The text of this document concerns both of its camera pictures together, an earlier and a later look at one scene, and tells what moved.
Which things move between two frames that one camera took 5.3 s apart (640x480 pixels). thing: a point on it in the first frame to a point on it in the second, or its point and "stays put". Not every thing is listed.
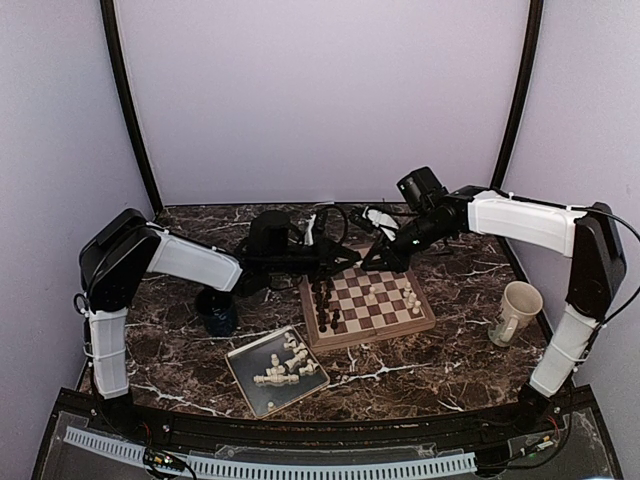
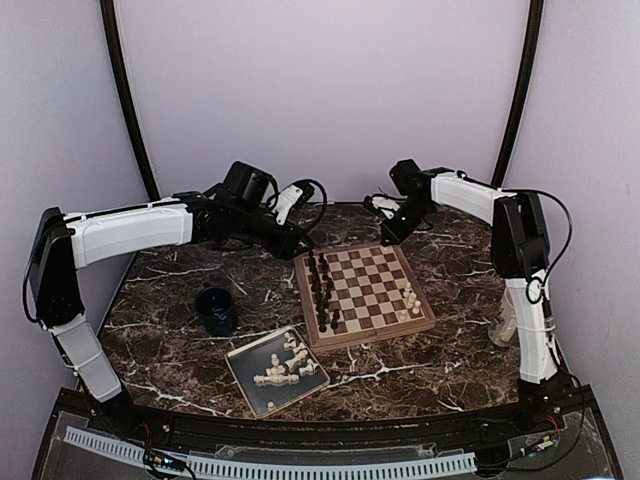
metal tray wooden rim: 276,371 stays put
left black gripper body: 317,266 to 247,227
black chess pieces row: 322,298 stays put
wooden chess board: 358,306 stays put
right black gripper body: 429,234 to 415,214
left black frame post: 109,10 stays put
